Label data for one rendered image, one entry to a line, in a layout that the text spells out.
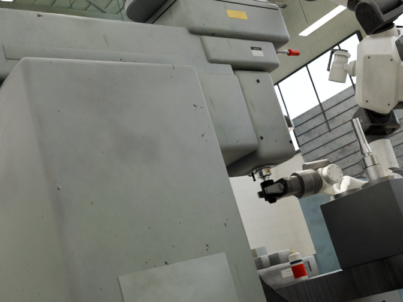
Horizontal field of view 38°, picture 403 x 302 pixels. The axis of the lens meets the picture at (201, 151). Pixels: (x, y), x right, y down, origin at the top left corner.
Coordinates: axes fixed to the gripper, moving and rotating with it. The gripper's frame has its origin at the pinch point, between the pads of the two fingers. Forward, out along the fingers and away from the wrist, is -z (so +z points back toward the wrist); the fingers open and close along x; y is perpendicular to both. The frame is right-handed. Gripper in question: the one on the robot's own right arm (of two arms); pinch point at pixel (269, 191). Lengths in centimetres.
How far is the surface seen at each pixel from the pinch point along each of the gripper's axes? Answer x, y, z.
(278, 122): 8.9, -20.1, 5.9
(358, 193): 39.0, 12.4, 1.2
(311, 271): -12.5, 28.3, 14.1
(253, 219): -793, -89, 455
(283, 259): -8.6, 21.9, 2.3
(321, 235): -490, -9, 371
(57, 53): 29, -41, -66
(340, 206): 33.3, 13.9, -1.1
